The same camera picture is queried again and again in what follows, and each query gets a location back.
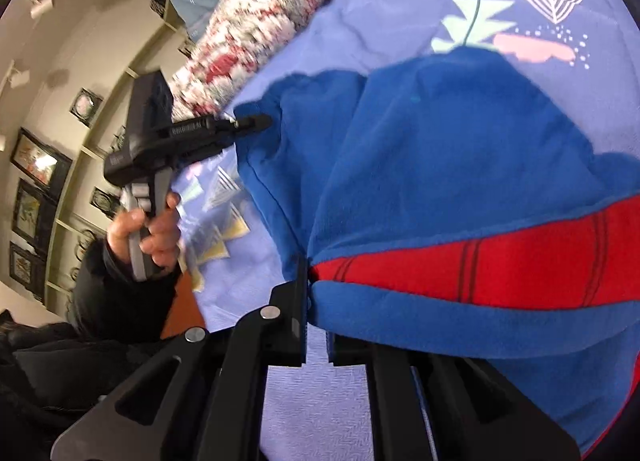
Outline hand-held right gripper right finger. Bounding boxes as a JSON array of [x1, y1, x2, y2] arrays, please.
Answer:
[[326, 331, 582, 461]]

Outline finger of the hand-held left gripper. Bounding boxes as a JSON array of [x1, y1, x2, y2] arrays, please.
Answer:
[[172, 133, 237, 165], [167, 114, 274, 138]]

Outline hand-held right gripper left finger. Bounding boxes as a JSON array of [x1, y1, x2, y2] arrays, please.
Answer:
[[50, 255, 308, 461]]

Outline blue pants with red stripe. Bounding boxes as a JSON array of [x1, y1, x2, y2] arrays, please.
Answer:
[[232, 48, 640, 461]]

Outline person's left forearm black sleeve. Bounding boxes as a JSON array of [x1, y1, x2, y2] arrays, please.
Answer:
[[71, 235, 182, 343]]

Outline person's left hand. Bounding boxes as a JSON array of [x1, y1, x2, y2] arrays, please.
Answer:
[[107, 191, 184, 283]]

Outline small diamond framed picture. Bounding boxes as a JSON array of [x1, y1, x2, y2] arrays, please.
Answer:
[[69, 87, 104, 128], [89, 186, 122, 220]]

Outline red white patterned pillow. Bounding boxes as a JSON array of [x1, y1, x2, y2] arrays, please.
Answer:
[[169, 0, 337, 118]]

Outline lavender printed bedsheet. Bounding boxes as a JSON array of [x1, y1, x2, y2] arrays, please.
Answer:
[[167, 0, 640, 461]]

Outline person's black jacket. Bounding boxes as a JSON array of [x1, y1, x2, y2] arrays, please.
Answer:
[[0, 310, 168, 461]]

